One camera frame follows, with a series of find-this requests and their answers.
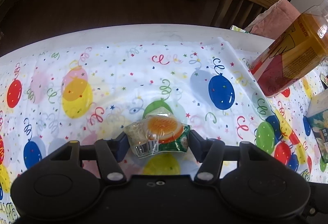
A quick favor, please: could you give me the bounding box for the burger gummy packet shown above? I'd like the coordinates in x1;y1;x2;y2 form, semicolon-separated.
123;107;191;158

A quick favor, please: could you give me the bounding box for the balloon pattern tablecloth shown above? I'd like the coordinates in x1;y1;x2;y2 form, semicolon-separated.
1;25;327;223

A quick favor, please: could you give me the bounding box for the teal tissue pack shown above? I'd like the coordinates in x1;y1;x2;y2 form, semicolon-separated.
306;89;328;163

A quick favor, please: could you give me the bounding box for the orange juice bottle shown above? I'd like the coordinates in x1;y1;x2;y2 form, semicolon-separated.
251;0;327;97

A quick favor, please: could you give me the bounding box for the pink cloth on chair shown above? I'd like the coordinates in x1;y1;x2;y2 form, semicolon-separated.
245;0;301;40

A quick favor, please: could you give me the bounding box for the wooden chair far side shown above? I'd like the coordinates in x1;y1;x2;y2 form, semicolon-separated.
210;0;279;29

